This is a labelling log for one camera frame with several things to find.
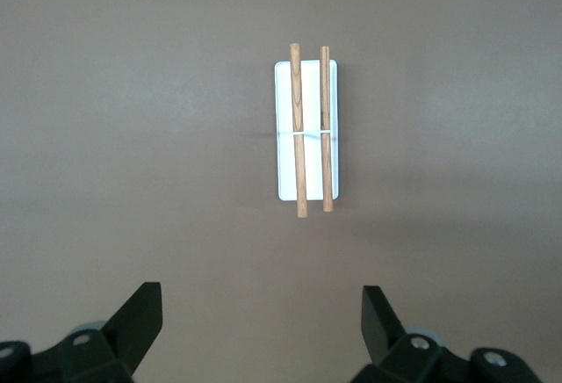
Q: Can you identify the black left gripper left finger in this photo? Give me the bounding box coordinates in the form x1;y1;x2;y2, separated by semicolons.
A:
0;281;164;383

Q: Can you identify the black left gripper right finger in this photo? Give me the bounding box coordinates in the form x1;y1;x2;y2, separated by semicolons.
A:
350;285;542;383

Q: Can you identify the white rack with wooden rods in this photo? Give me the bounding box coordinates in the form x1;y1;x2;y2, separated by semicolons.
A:
274;42;341;220

